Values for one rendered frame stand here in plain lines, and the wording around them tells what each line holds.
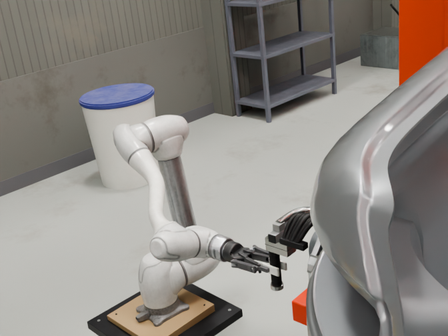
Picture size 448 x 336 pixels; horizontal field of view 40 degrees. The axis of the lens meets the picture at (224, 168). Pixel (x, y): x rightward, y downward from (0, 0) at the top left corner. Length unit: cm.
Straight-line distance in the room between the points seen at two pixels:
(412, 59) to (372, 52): 559
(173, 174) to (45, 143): 291
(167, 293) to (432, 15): 153
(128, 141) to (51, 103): 294
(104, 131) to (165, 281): 229
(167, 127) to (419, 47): 104
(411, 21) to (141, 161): 112
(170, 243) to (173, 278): 62
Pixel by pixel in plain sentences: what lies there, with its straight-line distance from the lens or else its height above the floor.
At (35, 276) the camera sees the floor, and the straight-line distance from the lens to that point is 403.
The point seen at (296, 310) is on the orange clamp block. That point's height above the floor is 86.
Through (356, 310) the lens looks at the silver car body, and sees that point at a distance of 87.
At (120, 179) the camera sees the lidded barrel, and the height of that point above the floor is 9.
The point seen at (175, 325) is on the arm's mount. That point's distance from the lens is 274.
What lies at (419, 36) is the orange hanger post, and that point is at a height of 148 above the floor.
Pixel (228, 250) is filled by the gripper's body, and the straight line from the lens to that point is 216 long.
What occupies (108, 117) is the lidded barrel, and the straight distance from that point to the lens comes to 471.
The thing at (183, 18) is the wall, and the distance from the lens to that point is 617.
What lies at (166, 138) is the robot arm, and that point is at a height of 110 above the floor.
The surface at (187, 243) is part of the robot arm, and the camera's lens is 214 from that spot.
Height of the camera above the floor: 193
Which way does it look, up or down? 22 degrees down
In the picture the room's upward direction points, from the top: 7 degrees counter-clockwise
